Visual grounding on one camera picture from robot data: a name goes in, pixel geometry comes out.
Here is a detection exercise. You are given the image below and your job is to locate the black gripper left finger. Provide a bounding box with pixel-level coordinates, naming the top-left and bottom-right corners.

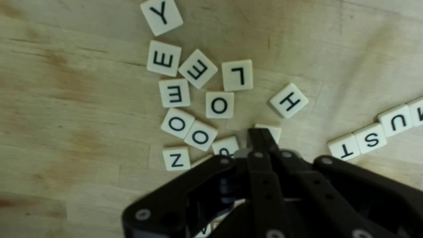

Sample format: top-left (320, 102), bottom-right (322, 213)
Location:
top-left (122, 127), bottom-right (266, 238)

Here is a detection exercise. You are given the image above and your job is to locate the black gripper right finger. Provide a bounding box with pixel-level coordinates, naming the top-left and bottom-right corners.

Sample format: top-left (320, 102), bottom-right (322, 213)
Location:
top-left (263, 131), bottom-right (423, 238)

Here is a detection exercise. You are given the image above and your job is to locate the cream letter tile N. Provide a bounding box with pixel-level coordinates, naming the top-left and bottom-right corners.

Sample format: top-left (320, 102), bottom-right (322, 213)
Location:
top-left (161, 146), bottom-right (193, 174)

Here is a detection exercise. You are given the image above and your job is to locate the cream letter tile T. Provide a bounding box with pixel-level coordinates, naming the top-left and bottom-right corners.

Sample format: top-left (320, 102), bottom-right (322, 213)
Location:
top-left (326, 133), bottom-right (362, 163)

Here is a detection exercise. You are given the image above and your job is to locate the cream letter tile S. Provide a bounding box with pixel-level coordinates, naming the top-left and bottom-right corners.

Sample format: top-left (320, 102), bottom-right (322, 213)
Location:
top-left (353, 122), bottom-right (389, 156)

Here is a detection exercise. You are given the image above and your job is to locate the cream letter tile O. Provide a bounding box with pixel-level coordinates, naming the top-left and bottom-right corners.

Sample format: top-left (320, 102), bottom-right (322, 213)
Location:
top-left (203, 90), bottom-right (235, 121)
top-left (182, 119), bottom-right (219, 154)
top-left (159, 107), bottom-right (197, 140)

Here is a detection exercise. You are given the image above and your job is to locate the cream letter tile U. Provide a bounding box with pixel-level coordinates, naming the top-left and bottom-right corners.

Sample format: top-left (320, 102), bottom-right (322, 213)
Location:
top-left (377, 105), bottom-right (415, 139)

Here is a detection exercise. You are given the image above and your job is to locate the cream letter tile R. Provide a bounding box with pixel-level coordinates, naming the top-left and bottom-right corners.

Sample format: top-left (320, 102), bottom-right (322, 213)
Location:
top-left (407, 97), bottom-right (423, 129)

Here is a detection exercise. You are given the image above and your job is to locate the cream letter tile H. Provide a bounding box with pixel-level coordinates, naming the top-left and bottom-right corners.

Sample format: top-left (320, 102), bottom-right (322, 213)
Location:
top-left (268, 82), bottom-right (311, 121)

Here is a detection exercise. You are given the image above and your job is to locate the cream letter tile L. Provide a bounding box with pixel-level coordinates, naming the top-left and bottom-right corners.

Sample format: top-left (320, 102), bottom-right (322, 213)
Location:
top-left (221, 59), bottom-right (255, 93)

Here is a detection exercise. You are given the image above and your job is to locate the cream letter tile Y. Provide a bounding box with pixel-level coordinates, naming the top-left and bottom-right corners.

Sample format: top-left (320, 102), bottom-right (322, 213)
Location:
top-left (139, 0), bottom-right (185, 37)

